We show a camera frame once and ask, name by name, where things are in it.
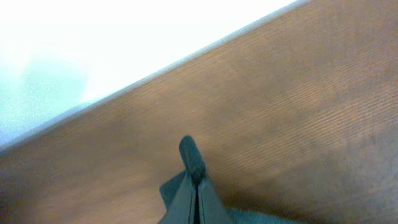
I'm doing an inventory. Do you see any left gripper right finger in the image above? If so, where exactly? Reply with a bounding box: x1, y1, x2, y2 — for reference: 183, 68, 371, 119
179, 135, 233, 224

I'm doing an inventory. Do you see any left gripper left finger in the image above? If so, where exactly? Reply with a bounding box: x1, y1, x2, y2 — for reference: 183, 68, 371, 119
159, 171, 196, 224

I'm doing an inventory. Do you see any dark green Nike t-shirt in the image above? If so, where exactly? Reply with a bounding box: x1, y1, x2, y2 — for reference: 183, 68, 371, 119
227, 208, 302, 224

